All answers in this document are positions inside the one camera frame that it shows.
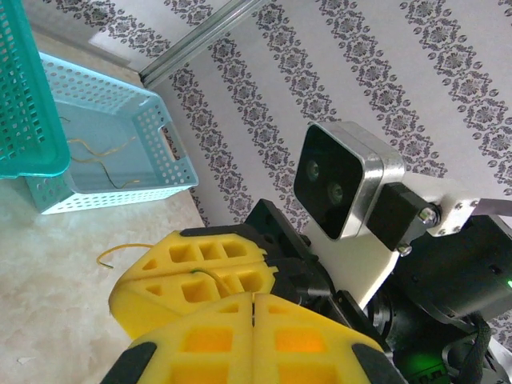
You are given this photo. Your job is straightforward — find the teal perforated plastic basket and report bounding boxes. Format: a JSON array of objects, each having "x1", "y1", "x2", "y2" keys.
[{"x1": 0, "y1": 0, "x2": 72, "y2": 180}]

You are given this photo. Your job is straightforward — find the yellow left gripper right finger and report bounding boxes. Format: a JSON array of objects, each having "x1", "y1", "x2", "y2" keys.
[{"x1": 254, "y1": 294, "x2": 407, "y2": 384}]

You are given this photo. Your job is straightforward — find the long yellow-green wire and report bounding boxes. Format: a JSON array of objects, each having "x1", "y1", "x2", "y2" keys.
[{"x1": 66, "y1": 135, "x2": 138, "y2": 164}]

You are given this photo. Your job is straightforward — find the light blue perforated plastic basket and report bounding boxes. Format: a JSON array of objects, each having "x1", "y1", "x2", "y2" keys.
[{"x1": 24, "y1": 51, "x2": 200, "y2": 216}]

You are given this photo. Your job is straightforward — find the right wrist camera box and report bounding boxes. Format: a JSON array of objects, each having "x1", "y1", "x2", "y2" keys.
[{"x1": 294, "y1": 121, "x2": 407, "y2": 242}]

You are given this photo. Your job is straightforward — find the aluminium frame post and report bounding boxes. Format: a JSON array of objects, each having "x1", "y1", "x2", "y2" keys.
[{"x1": 138, "y1": 0, "x2": 267, "y2": 88}]

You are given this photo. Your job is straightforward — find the white right camera mount plate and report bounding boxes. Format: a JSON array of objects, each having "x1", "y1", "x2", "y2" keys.
[{"x1": 322, "y1": 172, "x2": 481, "y2": 310}]

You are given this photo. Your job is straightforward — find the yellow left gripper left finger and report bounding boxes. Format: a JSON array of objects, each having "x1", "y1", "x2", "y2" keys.
[{"x1": 99, "y1": 294, "x2": 256, "y2": 384}]

